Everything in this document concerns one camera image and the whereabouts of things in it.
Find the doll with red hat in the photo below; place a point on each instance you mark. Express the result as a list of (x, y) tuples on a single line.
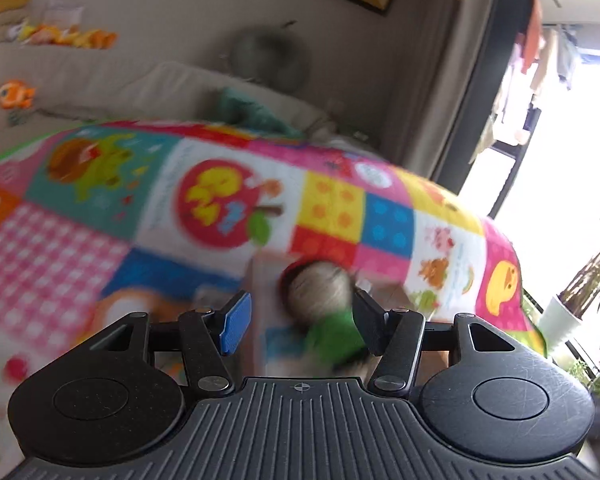
[(325, 300)]

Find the white plant pot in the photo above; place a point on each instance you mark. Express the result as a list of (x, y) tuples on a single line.
[(560, 322)]

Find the hanging clothes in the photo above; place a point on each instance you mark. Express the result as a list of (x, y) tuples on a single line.
[(535, 30)]

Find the white card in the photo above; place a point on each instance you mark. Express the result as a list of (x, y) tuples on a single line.
[(62, 12)]

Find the beige curtain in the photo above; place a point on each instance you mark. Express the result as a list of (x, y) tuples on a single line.
[(460, 85)]

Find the orange clownfish plush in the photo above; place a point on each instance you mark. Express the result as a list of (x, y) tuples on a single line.
[(15, 94)]

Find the orange plush toys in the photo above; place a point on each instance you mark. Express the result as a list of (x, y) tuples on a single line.
[(70, 37)]

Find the colourful cartoon play mat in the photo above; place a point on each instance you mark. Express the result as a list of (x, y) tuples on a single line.
[(70, 240)]

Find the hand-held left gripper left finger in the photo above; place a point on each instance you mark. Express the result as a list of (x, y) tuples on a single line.
[(236, 325)]

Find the white potted plant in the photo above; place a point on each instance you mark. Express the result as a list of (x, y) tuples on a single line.
[(592, 270)]

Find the green cloth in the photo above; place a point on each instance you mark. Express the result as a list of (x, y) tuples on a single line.
[(252, 112)]

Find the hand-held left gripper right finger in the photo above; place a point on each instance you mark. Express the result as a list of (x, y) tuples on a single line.
[(370, 322)]

